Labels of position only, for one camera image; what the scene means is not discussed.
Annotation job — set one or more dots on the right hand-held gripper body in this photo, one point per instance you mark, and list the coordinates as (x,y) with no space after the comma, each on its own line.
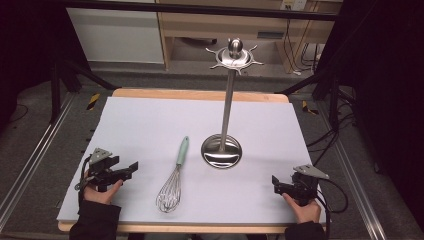
(305,185)

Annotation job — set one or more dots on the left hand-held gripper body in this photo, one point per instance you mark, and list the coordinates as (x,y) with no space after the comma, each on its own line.
(100,166)

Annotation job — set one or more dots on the steel utensil stand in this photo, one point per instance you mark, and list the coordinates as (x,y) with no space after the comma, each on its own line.
(227,110)

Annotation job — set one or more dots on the person's right hand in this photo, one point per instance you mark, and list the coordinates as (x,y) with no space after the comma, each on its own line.
(305,211)

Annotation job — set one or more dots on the person's left hand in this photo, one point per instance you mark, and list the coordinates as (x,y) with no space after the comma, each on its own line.
(100,195)

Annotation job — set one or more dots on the white table mat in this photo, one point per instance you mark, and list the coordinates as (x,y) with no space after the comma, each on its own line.
(150,126)

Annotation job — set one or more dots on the yellow black floor tape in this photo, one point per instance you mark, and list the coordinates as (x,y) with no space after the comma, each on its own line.
(309,108)
(93,101)

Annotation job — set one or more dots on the black metal stand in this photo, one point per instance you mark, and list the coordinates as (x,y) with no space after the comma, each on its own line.
(56,93)
(333,96)

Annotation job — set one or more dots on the wooden table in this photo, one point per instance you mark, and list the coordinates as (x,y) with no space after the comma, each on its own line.
(200,95)

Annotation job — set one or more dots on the white cabinet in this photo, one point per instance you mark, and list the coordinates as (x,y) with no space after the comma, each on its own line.
(116,36)

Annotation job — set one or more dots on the white power strip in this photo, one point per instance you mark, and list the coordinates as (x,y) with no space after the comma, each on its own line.
(293,4)

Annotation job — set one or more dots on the metal floor rail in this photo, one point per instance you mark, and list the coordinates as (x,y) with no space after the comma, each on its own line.
(36,153)
(353,180)

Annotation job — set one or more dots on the black metal frame bar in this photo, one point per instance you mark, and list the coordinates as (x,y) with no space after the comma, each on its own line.
(200,9)

